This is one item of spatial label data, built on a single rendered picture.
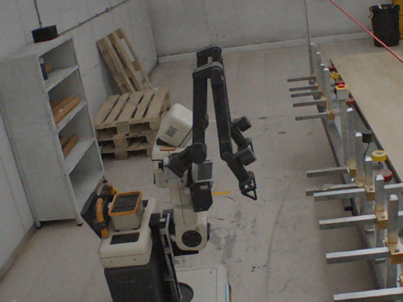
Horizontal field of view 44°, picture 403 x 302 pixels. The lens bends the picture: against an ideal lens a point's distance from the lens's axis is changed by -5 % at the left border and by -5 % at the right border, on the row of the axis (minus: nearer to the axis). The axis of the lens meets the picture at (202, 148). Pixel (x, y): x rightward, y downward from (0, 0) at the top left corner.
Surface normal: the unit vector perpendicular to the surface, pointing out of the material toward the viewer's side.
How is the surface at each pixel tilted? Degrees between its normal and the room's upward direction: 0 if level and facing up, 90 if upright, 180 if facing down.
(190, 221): 90
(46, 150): 90
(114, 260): 90
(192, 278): 0
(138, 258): 90
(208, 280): 0
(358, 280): 0
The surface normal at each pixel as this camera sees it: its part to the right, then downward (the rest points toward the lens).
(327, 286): -0.15, -0.92
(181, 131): -0.03, 0.38
